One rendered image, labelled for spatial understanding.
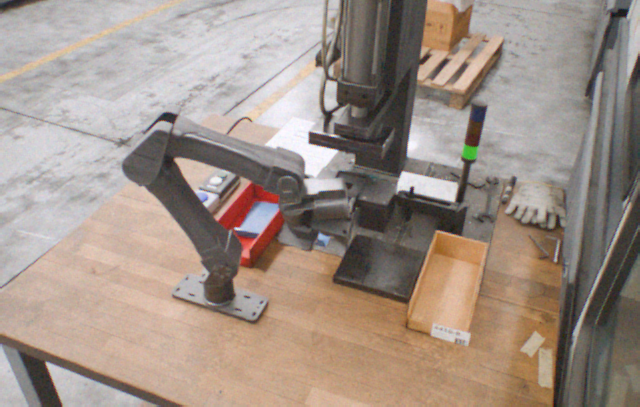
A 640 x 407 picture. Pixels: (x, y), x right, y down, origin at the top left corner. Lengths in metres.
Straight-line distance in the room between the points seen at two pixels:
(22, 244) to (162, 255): 1.72
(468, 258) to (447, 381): 0.34
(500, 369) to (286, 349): 0.41
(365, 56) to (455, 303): 0.55
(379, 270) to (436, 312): 0.16
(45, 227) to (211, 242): 2.06
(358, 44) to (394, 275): 0.50
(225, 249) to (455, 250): 0.54
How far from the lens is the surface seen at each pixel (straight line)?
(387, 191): 1.42
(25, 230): 3.13
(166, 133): 0.97
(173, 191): 1.06
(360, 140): 1.31
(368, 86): 1.25
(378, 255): 1.33
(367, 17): 1.20
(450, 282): 1.32
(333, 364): 1.14
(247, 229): 1.41
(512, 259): 1.43
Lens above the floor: 1.79
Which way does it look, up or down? 36 degrees down
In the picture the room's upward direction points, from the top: 2 degrees clockwise
